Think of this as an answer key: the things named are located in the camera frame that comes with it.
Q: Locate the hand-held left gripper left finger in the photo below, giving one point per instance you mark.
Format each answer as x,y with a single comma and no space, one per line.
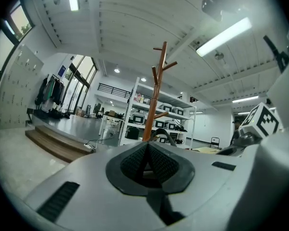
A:
135,165

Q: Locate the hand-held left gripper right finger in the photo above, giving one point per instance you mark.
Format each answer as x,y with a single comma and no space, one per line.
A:
163,165

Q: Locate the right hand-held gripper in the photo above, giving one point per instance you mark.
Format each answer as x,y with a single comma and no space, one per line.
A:
260,121

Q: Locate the wooden coat stand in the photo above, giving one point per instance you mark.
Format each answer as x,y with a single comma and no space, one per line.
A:
156,93

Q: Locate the person's white top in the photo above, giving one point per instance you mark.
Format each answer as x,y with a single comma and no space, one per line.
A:
285,93

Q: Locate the group of white boxy devices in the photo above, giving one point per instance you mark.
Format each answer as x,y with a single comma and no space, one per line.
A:
163,123

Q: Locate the wooden table with black base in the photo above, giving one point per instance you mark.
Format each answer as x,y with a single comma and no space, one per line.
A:
204,149

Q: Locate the white metal shelving unit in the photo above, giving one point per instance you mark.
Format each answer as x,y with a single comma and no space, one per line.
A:
132,119

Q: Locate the black platform trolley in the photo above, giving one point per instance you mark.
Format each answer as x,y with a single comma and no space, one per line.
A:
215,143

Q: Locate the white power strip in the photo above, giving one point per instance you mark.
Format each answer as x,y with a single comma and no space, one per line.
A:
88,146

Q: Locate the white counter with black gear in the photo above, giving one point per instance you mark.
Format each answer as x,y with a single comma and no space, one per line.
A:
110,119

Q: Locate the black balcony railing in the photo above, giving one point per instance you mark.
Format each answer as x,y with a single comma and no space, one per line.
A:
113,90

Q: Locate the wooden steps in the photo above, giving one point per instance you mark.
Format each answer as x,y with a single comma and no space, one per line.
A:
55,145

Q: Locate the glass entrance doors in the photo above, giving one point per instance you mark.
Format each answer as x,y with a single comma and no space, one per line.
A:
79,85

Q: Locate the round pendant ceiling lamp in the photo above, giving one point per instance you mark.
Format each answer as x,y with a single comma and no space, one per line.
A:
116,69

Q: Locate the dark-framed window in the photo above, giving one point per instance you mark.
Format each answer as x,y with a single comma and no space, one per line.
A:
17,23

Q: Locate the clothes rail with garments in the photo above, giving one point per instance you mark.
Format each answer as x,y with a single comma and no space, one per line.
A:
49,93

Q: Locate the blue wall sign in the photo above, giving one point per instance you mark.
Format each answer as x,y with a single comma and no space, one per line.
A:
62,70

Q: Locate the black head-worn camera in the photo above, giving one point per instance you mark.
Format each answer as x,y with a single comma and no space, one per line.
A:
213,5

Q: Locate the white wall lockers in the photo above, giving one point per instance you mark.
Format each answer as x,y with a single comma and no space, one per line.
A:
19,88

